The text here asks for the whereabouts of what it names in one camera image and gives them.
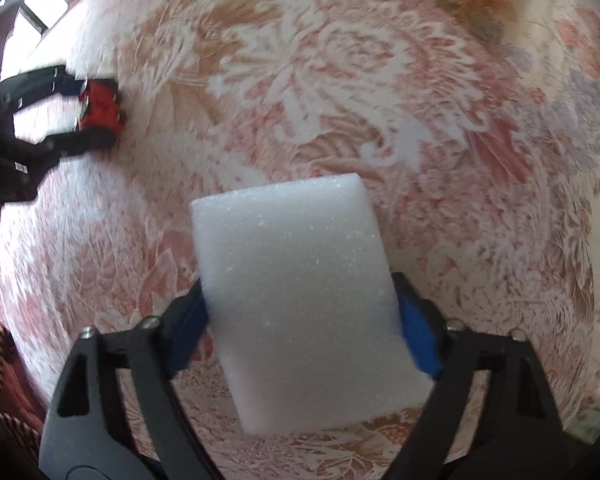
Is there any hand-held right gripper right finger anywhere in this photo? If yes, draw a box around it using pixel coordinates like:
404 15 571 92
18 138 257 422
382 272 567 480

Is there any white foam block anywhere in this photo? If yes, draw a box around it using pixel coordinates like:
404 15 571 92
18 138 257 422
190 172 436 436

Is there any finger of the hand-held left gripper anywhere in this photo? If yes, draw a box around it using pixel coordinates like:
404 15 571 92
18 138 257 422
35 127 118 172
2 64 89 111

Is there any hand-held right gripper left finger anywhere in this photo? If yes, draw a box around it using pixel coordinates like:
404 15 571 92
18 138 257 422
39 282 226 480

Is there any red toy car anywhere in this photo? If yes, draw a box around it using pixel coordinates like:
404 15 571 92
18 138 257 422
77 79 127 135

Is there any floral bedsheet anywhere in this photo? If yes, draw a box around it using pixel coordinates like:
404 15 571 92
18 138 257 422
415 0 600 441

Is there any window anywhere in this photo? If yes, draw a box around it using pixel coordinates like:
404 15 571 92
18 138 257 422
0 0 101 86

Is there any striped brown cloth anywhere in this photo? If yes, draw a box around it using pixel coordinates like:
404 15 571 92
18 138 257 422
0 317 43 461

